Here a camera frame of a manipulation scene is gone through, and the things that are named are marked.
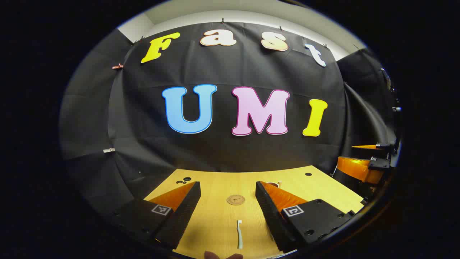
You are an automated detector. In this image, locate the wooden desktop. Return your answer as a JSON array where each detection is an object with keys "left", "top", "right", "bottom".
[{"left": 144, "top": 165, "right": 365, "bottom": 259}]

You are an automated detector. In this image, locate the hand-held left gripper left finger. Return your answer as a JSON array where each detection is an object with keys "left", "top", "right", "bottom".
[{"left": 108, "top": 181, "right": 202, "bottom": 250}]

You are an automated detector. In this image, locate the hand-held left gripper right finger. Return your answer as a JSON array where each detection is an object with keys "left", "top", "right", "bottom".
[{"left": 255, "top": 181, "right": 355, "bottom": 253}]

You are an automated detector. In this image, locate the black backdrop cloth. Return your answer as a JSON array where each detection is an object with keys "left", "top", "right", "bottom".
[{"left": 59, "top": 22, "right": 399, "bottom": 216}]

